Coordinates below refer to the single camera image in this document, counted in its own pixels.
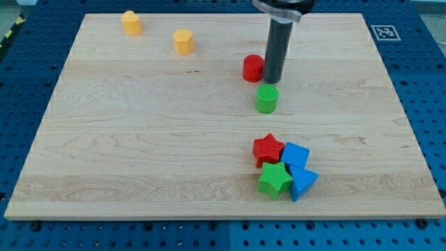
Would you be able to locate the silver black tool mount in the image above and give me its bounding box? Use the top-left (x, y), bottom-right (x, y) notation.
top-left (252, 0), bottom-right (316, 22)

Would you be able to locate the wooden board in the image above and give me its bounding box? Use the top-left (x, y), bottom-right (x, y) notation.
top-left (5, 13), bottom-right (445, 221)

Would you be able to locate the white fiducial marker tag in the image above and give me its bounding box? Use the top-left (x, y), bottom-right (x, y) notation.
top-left (371, 24), bottom-right (401, 41)

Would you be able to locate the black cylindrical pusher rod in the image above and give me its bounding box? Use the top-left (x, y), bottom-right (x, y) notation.
top-left (263, 19), bottom-right (293, 84)

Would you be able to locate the green cylinder block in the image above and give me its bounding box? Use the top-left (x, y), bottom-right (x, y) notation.
top-left (255, 84), bottom-right (279, 114)

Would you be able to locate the green star block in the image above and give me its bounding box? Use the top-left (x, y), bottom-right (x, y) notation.
top-left (257, 162), bottom-right (293, 201)

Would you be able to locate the red star block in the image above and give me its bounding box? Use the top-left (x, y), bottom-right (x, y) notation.
top-left (252, 133), bottom-right (285, 168)

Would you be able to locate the blue triangle block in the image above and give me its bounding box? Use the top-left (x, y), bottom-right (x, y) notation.
top-left (289, 166), bottom-right (318, 202)

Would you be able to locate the red cylinder block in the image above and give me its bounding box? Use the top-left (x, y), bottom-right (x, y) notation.
top-left (243, 54), bottom-right (264, 82)

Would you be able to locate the blue cube block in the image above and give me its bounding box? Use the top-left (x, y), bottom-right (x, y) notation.
top-left (280, 142), bottom-right (310, 169)

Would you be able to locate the yellow heart block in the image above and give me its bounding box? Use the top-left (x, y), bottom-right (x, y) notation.
top-left (121, 10), bottom-right (142, 36)

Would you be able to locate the yellow hexagon block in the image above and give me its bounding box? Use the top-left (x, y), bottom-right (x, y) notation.
top-left (172, 29), bottom-right (194, 55)

